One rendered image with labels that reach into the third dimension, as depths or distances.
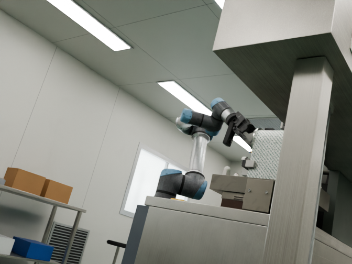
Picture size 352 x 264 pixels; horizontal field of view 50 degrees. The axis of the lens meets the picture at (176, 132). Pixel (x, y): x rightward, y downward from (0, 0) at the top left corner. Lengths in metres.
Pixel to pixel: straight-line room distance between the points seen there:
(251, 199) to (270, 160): 0.31
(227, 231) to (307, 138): 0.68
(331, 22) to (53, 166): 4.68
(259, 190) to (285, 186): 0.65
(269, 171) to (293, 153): 0.89
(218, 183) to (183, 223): 0.20
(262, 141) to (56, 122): 3.84
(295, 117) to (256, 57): 0.16
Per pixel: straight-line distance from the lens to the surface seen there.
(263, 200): 1.35
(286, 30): 0.78
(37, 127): 5.05
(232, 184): 1.44
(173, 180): 2.07
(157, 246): 1.50
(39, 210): 5.16
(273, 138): 1.66
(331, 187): 1.54
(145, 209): 2.05
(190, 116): 1.94
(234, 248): 1.32
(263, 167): 1.63
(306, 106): 0.76
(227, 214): 1.35
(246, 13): 0.85
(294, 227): 0.70
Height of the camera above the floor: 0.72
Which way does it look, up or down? 17 degrees up
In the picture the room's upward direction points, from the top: 14 degrees clockwise
